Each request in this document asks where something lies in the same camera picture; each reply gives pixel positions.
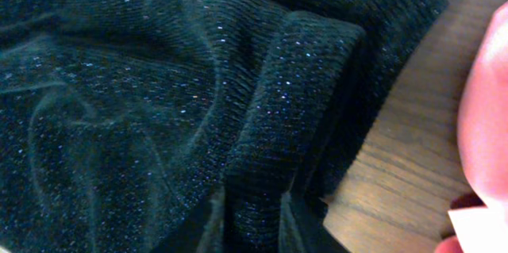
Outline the black velvet skirt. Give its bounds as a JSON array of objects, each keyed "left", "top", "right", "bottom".
[{"left": 1, "top": 0, "right": 447, "bottom": 253}]

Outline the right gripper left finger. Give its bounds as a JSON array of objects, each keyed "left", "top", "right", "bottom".
[{"left": 152, "top": 189, "right": 225, "bottom": 253}]

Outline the pink garment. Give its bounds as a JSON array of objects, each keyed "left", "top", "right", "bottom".
[{"left": 435, "top": 5, "right": 507, "bottom": 253}]

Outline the white garment label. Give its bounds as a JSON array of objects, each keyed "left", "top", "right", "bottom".
[{"left": 448, "top": 207, "right": 507, "bottom": 253}]

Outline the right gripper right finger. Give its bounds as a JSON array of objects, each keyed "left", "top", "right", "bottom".
[{"left": 278, "top": 192, "right": 348, "bottom": 253}]

